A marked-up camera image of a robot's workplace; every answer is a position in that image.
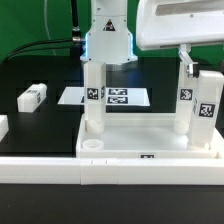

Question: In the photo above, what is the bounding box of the white left fence bar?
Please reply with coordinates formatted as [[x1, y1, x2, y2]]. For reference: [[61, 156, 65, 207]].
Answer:
[[0, 115, 9, 142]]

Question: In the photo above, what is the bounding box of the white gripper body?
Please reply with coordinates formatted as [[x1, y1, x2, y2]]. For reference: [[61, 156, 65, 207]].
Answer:
[[136, 0, 224, 51]]

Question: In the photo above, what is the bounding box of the white front fence bar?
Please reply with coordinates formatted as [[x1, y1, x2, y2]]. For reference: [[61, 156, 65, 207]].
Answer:
[[0, 157, 224, 185]]

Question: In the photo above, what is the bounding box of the white fence bar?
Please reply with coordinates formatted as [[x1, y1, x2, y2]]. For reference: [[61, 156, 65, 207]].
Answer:
[[0, 115, 9, 142], [0, 157, 224, 185]]

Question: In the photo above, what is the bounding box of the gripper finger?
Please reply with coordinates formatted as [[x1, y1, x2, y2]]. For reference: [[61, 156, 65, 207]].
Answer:
[[178, 44, 199, 78]]

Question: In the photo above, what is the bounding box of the white desk top tray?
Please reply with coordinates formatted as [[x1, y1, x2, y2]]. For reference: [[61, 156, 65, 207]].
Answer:
[[75, 112, 224, 159]]

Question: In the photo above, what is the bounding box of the fiducial marker sheet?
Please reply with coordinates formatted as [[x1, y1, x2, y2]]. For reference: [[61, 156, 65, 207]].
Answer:
[[58, 87, 150, 106]]

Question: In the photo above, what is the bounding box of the black cable connector post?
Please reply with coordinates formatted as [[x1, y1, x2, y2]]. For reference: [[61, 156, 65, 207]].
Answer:
[[69, 0, 84, 61]]

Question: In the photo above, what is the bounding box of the black cable bundle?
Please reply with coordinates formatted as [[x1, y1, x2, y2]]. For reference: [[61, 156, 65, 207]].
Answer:
[[2, 37, 84, 64]]

